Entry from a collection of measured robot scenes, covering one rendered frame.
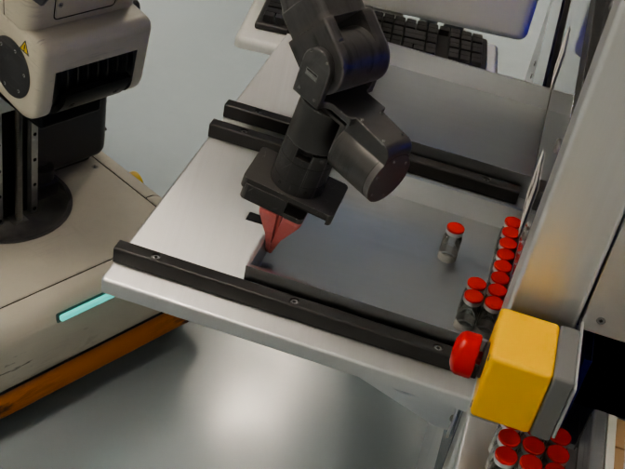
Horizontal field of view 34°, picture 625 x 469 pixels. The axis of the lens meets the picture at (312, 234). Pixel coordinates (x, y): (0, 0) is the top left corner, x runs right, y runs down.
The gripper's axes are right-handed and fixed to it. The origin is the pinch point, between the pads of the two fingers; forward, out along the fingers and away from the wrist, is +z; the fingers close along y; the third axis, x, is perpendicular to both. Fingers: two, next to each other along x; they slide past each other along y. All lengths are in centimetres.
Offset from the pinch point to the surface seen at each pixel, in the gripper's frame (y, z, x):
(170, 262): -8.4, 1.5, -8.2
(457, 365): 20.5, -13.0, -20.4
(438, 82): 10, 0, 52
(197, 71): -58, 100, 187
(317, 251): 4.9, 1.1, 3.6
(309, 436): 17, 88, 57
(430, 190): 14.0, -2.7, 19.1
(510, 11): 17, 2, 91
